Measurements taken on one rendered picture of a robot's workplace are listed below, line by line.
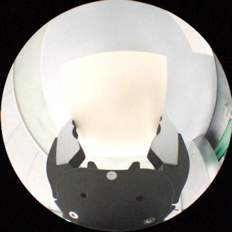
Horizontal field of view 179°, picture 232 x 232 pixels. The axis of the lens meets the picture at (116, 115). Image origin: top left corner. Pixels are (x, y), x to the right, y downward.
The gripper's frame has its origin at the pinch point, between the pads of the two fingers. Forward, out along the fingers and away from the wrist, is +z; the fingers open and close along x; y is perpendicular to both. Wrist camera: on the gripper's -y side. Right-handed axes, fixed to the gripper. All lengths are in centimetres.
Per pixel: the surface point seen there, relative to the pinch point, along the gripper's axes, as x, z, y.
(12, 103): -317, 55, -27
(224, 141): 51, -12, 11
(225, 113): 36.1, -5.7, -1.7
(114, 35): 0.4, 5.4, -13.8
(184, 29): 19.3, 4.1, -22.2
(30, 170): -286, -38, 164
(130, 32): 3.6, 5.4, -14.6
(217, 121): 48.5, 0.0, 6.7
